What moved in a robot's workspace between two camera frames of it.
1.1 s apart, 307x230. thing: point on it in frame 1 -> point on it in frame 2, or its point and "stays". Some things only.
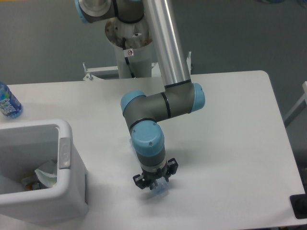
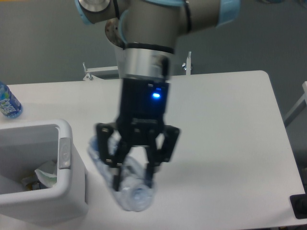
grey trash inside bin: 32,183 stays
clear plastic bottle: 159,187 -> 134,194
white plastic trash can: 27,145 stays
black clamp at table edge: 299,203 stays
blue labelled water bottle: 9,106 stays
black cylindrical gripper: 170,168 -> 146,76
